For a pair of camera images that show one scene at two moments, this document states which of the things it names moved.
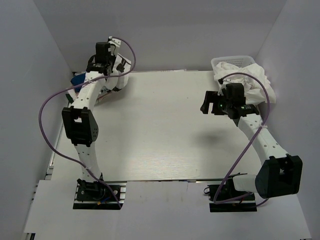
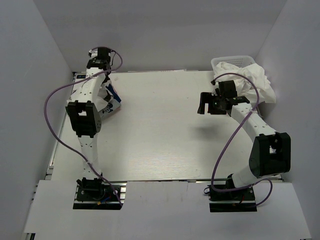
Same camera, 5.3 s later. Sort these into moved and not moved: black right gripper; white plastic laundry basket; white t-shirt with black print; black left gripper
Moved: white t-shirt with black print
Not moved: black left gripper; white plastic laundry basket; black right gripper
